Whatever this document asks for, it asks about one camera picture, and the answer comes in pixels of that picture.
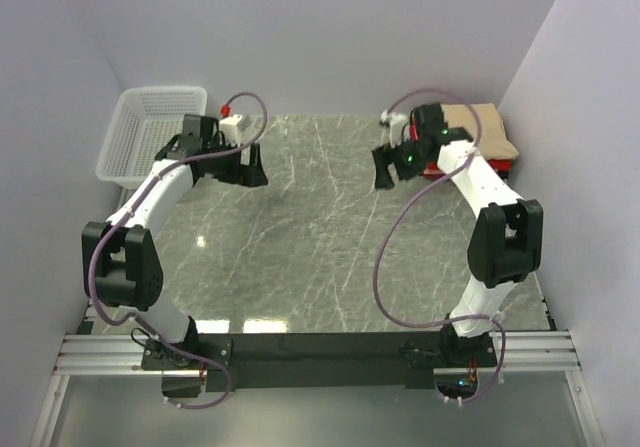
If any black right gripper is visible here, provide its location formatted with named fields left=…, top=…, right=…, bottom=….
left=372, top=135, right=432, bottom=192

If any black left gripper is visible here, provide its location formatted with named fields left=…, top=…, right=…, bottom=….
left=205, top=138, right=268, bottom=189

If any beige t-shirt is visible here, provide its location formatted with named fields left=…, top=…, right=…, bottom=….
left=441, top=103, right=519, bottom=161

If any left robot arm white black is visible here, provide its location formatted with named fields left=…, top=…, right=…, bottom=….
left=81, top=114, right=268, bottom=369

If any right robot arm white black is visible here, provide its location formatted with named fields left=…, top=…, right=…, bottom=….
left=372, top=103, right=544, bottom=366

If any folded red t-shirt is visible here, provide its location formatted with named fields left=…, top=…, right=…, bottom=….
left=408, top=108, right=514, bottom=178

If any white plastic basket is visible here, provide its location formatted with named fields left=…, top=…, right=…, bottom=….
left=95, top=86, right=208, bottom=190

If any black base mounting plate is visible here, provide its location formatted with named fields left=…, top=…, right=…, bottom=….
left=141, top=329, right=498, bottom=392

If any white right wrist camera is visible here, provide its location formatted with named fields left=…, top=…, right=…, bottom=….
left=380, top=110, right=410, bottom=148

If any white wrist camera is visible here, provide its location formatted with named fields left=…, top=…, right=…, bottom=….
left=380, top=110, right=410, bottom=148
left=218, top=104, right=251, bottom=148

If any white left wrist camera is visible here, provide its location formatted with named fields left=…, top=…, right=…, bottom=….
left=218, top=104, right=251, bottom=148

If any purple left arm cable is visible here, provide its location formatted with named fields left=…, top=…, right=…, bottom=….
left=87, top=91, right=269, bottom=410

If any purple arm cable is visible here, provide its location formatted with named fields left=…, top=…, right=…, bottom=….
left=87, top=91, right=269, bottom=410
left=373, top=87, right=507, bottom=405

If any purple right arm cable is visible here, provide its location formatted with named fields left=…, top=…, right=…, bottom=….
left=373, top=87, right=507, bottom=405

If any aluminium frame rail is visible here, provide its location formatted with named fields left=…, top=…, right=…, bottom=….
left=53, top=331, right=582, bottom=376

